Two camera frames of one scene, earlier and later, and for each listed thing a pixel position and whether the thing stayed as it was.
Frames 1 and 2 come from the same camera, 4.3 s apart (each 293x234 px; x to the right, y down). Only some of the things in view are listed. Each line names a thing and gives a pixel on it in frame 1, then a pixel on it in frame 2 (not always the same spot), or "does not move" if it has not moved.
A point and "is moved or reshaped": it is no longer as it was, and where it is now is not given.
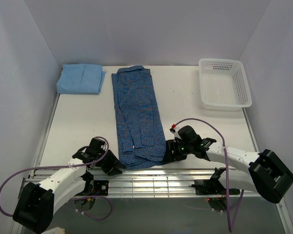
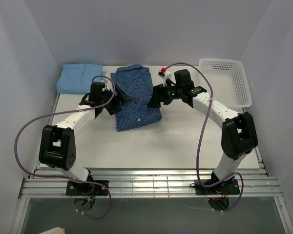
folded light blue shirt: (80, 78) does not move
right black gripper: (171, 145) to (159, 92)
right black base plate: (212, 186) does not move
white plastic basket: (224, 85) does not move
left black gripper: (110, 169) to (115, 108)
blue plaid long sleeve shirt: (141, 137) is moved or reshaped
